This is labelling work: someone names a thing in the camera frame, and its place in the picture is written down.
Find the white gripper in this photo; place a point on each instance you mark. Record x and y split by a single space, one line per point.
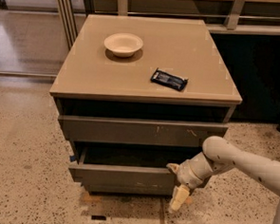
186 176

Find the grey drawer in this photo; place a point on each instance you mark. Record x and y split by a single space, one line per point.
128 169
128 131

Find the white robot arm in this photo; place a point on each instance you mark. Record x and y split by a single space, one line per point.
218 156

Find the grey three-drawer cabinet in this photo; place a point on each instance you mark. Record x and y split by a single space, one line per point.
93 82

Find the grey top drawer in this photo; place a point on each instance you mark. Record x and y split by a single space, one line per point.
128 131

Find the black snack bar packet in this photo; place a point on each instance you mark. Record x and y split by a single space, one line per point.
168 80

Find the white ceramic bowl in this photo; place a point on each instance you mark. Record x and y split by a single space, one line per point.
123 45

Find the metal railing frame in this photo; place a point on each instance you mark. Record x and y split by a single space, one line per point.
247 17

